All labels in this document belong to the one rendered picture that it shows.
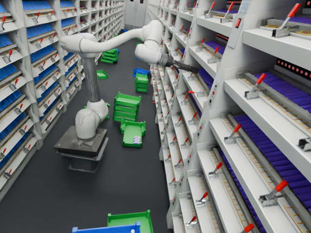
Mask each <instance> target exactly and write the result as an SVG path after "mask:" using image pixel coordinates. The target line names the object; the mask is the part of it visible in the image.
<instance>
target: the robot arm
mask: <svg viewBox="0 0 311 233"><path fill-rule="evenodd" d="M133 38H140V39H141V40H142V41H143V42H144V44H139V45H137V47H136V50H135V56H136V58H138V59H140V60H142V61H143V62H146V63H149V64H156V65H159V66H162V67H163V66H165V67H171V66H173V67H175V68H177V69H182V70H185V71H188V72H189V71H190V72H193V73H196V74H198V72H199V69H198V68H195V67H191V66H190V65H187V64H185V63H182V62H179V61H177V60H173V59H174V58H173V57H172V56H169V55H168V54H167V53H164V52H161V51H159V46H160V43H161V40H162V24H161V23H160V22H159V21H157V20H152V21H151V22H150V23H149V24H148V25H146V26H144V27H143V28H141V29H133V30H130V31H127V32H125V33H123V34H121V35H119V36H117V37H114V38H112V39H110V40H108V41H105V42H102V43H98V41H97V38H96V37H95V36H94V35H92V34H90V33H78V34H74V35H70V36H64V37H62V38H61V39H60V41H59V44H60V46H61V48H62V49H64V50H65V51H68V52H72V53H78V54H79V56H80V57H81V58H82V64H83V69H84V74H85V80H86V85H87V92H88V97H89V101H88V103H87V108H86V109H82V110H80V111H78V113H77V115H76V118H75V128H76V133H77V137H76V138H75V139H74V140H72V143H76V144H78V145H77V146H78V147H81V146H82V145H85V146H89V147H92V146H93V144H94V143H95V142H96V140H97V139H98V138H99V137H100V134H96V129H97V127H98V125H99V124H100V123H101V122H103V121H104V120H105V118H106V117H107V115H108V111H109V110H108V107H107V105H106V104H105V102H104V101H103V100H102V99H101V97H100V89H99V83H98V76H97V70H96V64H95V56H96V53H102V52H106V51H109V50H111V49H113V48H115V47H117V46H119V45H121V44H123V43H125V42H127V41H129V40H131V39H133Z"/></svg>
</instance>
